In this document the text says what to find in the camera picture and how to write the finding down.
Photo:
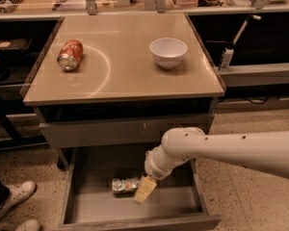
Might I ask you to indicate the grey drawer cabinet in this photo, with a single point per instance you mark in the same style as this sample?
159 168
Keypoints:
117 77

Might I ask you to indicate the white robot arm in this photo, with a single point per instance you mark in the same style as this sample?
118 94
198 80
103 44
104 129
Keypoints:
266 152

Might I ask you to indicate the open middle drawer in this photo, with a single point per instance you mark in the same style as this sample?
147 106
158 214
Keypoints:
176 204

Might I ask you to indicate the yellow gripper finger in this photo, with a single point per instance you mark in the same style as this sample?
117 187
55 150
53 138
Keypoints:
145 189

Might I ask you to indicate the closed top drawer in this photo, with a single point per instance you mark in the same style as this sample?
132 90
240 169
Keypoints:
81 133

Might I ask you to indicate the white sneaker lower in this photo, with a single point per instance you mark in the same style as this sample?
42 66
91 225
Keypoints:
29 225

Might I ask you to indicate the white sneaker upper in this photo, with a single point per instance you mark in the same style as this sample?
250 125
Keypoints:
10 197

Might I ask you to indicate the white bowl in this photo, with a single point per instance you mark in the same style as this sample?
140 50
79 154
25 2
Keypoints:
168 52

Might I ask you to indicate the orange soda can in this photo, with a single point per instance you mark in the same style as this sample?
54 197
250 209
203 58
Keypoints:
70 55

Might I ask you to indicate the white sneaker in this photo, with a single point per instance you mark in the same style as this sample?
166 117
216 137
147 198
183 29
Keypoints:
10 197
29 225

